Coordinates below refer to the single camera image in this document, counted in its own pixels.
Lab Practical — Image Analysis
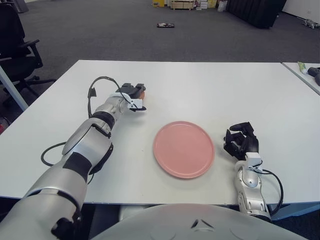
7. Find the pink round plate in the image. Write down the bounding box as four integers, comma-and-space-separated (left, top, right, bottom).
152, 120, 216, 179

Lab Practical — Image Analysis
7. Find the white desk leg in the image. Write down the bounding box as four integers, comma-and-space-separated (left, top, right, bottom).
0, 66, 29, 112

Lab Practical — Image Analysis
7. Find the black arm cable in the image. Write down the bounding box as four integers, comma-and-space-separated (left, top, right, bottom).
41, 76, 133, 187
257, 168, 285, 215

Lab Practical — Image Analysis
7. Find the wooden crate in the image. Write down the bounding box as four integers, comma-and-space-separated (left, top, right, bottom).
170, 0, 195, 11

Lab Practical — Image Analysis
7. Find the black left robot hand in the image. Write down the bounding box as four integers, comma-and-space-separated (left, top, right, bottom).
119, 81, 148, 112

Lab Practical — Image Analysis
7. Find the black curtain partition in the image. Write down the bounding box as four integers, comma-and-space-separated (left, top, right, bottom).
226, 0, 287, 30

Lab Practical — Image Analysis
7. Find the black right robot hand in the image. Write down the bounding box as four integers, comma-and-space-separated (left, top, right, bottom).
223, 121, 260, 161

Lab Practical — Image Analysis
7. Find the grey robot torso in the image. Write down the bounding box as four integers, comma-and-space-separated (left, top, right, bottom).
89, 203, 310, 240

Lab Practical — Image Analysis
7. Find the black office chair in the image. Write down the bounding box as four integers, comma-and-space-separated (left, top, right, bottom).
0, 0, 57, 103

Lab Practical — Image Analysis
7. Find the small grey floor robot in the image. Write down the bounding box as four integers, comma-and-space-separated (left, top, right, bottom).
302, 18, 320, 29

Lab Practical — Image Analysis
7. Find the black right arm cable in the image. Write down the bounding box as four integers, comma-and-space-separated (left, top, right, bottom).
257, 168, 285, 215

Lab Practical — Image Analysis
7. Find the green white tube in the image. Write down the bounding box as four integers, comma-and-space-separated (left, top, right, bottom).
297, 61, 308, 75

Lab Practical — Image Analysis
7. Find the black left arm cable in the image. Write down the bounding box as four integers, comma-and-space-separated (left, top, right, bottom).
41, 76, 133, 187

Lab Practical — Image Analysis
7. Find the stack of cardboard boxes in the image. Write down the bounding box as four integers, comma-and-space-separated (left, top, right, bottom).
195, 0, 219, 11

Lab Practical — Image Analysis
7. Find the blue-grey table frame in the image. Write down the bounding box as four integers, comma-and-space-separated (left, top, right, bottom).
267, 203, 320, 222

